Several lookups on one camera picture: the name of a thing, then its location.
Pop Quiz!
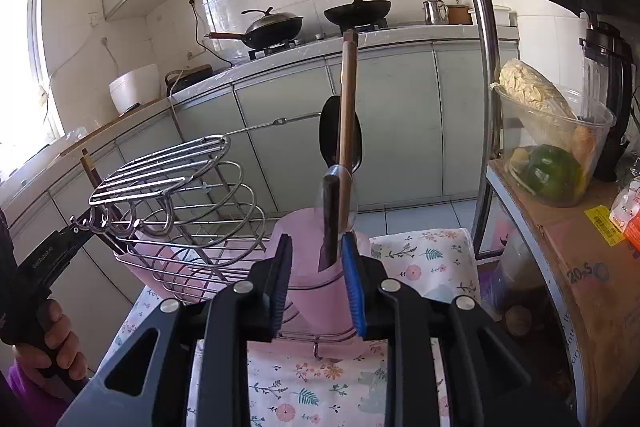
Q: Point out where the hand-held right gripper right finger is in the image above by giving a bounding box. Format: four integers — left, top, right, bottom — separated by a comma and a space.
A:
341, 231, 581, 427

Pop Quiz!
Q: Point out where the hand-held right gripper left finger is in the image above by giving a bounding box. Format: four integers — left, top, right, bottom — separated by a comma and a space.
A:
57, 233, 295, 427

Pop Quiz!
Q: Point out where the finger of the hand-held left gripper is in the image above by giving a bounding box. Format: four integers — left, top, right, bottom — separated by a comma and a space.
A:
60, 214, 121, 253

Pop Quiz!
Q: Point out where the dark brown wooden utensil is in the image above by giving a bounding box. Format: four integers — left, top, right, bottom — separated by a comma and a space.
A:
318, 173, 343, 273

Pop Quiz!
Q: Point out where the dark chopstick with gold band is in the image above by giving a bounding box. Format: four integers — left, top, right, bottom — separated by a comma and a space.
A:
80, 148, 116, 253

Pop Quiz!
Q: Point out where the metal wire utensil rack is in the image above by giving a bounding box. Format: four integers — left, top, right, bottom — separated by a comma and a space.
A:
89, 112, 373, 360

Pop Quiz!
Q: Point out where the brown wooden utensil handle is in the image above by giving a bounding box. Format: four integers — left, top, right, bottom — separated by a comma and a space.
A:
336, 30, 359, 170

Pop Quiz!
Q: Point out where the person's left forearm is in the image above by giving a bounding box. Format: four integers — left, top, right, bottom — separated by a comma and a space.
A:
5, 354, 76, 427

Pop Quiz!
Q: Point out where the person's left hand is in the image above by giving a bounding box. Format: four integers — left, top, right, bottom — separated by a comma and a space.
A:
12, 299, 91, 382

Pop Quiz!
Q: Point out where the pink drip tray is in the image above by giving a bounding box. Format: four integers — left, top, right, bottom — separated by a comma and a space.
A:
247, 332, 388, 360

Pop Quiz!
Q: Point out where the floral tablecloth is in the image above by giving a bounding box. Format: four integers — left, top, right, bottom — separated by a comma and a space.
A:
107, 227, 481, 427

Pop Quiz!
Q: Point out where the white rice cooker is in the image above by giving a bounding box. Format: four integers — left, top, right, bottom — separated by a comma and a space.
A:
109, 63, 162, 115

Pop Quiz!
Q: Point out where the brown round vegetable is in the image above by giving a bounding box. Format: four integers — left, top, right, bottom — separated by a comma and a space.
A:
504, 304, 533, 337

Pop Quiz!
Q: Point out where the white plastic bag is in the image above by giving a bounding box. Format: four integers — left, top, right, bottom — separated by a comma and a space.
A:
495, 227, 551, 298

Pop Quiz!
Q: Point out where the window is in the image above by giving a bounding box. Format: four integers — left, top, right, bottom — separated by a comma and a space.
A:
0, 0, 61, 148

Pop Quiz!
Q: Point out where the black electric pot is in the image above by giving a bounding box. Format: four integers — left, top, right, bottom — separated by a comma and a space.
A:
165, 64, 215, 92

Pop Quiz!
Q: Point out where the clear container with vegetables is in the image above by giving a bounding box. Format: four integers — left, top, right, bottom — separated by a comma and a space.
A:
492, 59, 617, 208

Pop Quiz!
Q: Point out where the gas stove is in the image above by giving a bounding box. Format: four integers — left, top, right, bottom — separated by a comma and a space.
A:
247, 19, 388, 60

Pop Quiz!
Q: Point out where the cardboard box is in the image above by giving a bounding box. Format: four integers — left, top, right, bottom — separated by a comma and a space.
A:
500, 157, 640, 408

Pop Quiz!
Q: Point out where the black wok with lid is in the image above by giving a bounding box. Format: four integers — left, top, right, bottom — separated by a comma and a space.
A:
204, 7, 304, 50

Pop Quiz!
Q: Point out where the metal shelf rack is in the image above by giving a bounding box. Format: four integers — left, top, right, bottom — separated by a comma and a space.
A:
442, 0, 640, 427

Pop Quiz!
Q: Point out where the steel kettle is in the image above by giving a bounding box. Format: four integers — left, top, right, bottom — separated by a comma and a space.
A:
422, 0, 450, 26

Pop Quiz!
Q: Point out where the orange package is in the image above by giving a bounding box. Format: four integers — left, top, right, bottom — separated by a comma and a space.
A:
610, 177, 640, 253

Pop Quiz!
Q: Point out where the brown pot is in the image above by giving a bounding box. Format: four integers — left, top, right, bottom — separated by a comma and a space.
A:
446, 4, 475, 26

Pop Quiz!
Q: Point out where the white plastic container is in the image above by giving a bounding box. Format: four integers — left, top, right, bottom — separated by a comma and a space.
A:
492, 5, 517, 28

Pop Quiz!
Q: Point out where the black blender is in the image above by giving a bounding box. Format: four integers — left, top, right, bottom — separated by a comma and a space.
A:
580, 9, 638, 182

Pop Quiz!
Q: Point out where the white cable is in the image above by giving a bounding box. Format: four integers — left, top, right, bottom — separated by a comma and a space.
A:
167, 67, 201, 148

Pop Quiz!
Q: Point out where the black wok with wooden handle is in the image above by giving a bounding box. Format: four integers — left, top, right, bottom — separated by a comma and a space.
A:
323, 0, 392, 30

